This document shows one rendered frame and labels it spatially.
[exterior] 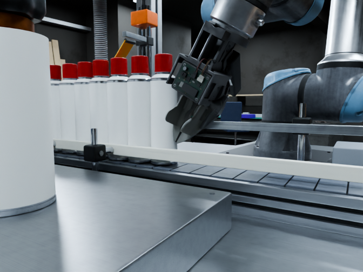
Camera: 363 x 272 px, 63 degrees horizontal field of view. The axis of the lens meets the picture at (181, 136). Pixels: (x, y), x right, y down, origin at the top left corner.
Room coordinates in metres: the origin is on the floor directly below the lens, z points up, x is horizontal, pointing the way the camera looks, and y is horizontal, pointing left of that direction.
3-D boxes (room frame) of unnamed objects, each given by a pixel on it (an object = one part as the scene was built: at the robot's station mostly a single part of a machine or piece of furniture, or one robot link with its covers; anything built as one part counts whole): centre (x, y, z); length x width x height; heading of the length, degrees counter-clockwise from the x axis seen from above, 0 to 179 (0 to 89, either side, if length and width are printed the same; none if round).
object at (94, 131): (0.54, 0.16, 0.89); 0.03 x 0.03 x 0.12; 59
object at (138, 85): (0.59, 0.08, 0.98); 0.05 x 0.05 x 0.20
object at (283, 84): (0.80, -0.28, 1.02); 0.13 x 0.12 x 0.14; 44
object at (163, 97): (0.57, 0.03, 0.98); 0.05 x 0.05 x 0.20
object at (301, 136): (0.51, -0.20, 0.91); 0.07 x 0.03 x 0.17; 149
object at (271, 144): (0.81, -0.28, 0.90); 0.15 x 0.15 x 0.10
